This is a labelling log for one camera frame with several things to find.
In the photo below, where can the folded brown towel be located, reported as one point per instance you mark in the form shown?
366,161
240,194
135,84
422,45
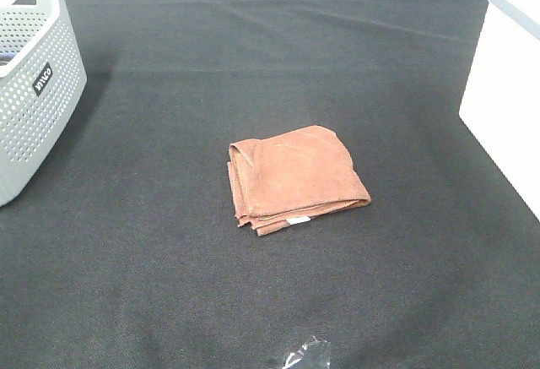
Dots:
293,177

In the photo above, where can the black table mat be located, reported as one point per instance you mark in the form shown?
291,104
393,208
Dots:
123,251

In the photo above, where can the clear tape piece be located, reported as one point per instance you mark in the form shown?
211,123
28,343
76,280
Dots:
313,353

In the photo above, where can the white box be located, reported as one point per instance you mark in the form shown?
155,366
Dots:
500,104

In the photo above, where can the grey perforated plastic basket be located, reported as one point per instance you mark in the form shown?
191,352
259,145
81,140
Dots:
42,79

